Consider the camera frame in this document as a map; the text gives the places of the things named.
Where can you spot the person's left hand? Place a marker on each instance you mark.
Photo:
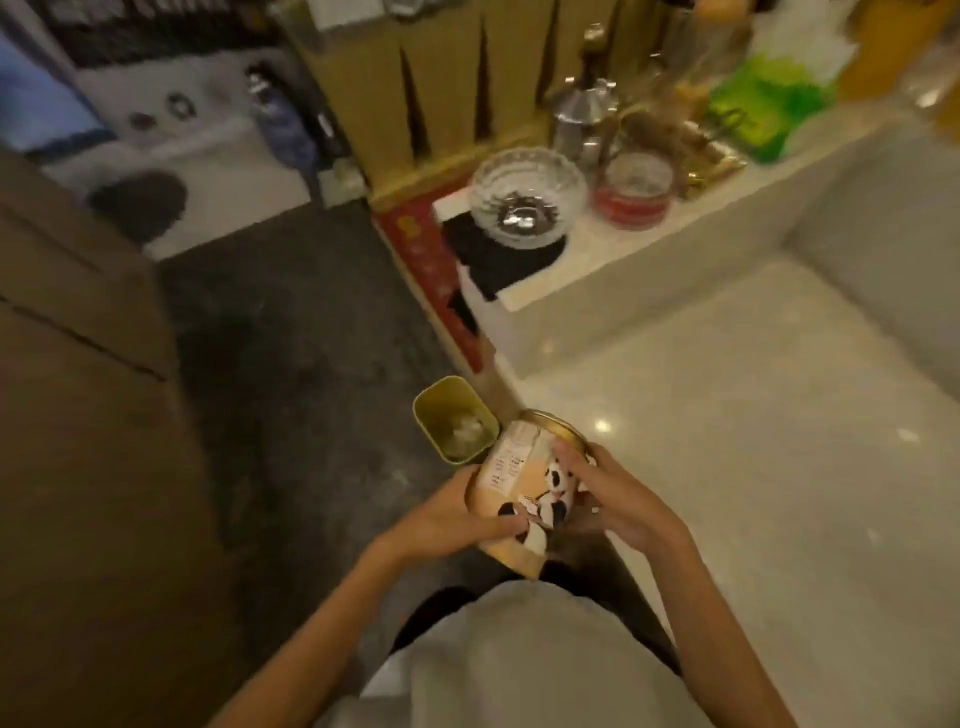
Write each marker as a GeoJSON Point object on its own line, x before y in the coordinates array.
{"type": "Point", "coordinates": [439, 521]}

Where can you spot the person's right hand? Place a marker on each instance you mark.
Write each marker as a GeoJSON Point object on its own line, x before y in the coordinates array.
{"type": "Point", "coordinates": [624, 499]}

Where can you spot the person's left thumb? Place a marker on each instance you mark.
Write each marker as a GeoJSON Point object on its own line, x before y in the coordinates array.
{"type": "Point", "coordinates": [502, 527]}

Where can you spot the person's right fingers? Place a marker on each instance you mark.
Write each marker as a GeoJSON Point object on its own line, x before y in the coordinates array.
{"type": "Point", "coordinates": [574, 469]}

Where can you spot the panda print tin can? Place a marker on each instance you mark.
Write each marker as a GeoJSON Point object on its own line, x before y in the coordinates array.
{"type": "Point", "coordinates": [525, 487]}

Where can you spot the person's left forearm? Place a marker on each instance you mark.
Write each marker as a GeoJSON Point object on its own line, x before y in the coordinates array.
{"type": "Point", "coordinates": [315, 641]}

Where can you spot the person's right forearm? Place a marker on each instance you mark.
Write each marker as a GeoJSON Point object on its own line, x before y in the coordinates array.
{"type": "Point", "coordinates": [720, 630]}

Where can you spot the green waste bin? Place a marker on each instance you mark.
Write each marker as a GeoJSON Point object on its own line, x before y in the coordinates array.
{"type": "Point", "coordinates": [454, 420]}

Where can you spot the person's black shorts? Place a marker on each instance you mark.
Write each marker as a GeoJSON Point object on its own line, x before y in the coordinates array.
{"type": "Point", "coordinates": [607, 592]}

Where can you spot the person's white shirt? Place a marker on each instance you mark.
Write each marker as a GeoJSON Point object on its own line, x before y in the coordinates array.
{"type": "Point", "coordinates": [525, 660]}

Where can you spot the black cloth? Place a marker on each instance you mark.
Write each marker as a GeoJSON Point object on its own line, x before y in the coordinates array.
{"type": "Point", "coordinates": [499, 259]}

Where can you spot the red patterned box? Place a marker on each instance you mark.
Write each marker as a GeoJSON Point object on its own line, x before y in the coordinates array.
{"type": "Point", "coordinates": [431, 262]}

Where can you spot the clear glass bowl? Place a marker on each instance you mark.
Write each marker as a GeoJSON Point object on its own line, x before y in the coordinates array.
{"type": "Point", "coordinates": [528, 196]}

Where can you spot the brown snack packets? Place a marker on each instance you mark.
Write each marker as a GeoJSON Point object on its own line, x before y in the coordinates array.
{"type": "Point", "coordinates": [694, 146]}

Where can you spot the steel teapot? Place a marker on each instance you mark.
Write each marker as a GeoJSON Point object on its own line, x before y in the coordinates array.
{"type": "Point", "coordinates": [585, 112]}

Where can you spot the wooden slat panel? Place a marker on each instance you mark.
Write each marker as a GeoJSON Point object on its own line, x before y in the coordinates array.
{"type": "Point", "coordinates": [450, 82]}

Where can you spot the green tissue pack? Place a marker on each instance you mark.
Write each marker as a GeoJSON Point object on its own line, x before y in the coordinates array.
{"type": "Point", "coordinates": [772, 101]}

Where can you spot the wooden cabinet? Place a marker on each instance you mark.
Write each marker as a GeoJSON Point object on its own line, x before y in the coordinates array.
{"type": "Point", "coordinates": [90, 450]}

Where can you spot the white floor mat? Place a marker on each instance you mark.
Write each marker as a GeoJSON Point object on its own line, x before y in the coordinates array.
{"type": "Point", "coordinates": [187, 142]}

